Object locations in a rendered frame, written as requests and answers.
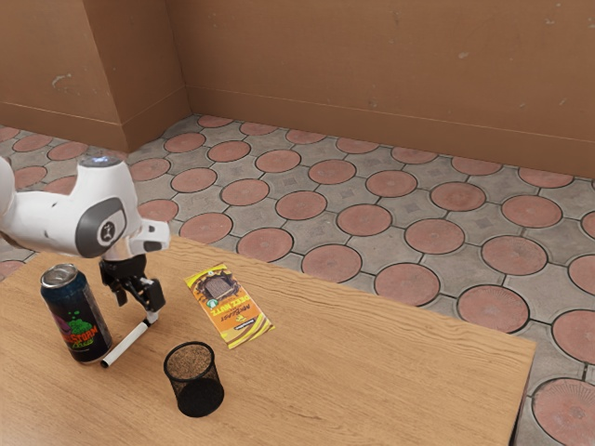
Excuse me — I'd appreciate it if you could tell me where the dark printed drink can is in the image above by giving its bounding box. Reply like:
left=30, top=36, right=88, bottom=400
left=39, top=263, right=113, bottom=365

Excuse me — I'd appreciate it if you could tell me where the white marker pen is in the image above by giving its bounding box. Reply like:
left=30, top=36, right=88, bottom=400
left=99, top=321, right=152, bottom=369

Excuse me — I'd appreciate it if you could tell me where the yellow brown snack bar packet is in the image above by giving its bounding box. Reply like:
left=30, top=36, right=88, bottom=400
left=183, top=262, right=276, bottom=351

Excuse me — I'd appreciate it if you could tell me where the black mesh pen holder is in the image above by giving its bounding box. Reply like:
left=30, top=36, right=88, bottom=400
left=162, top=340, right=226, bottom=418

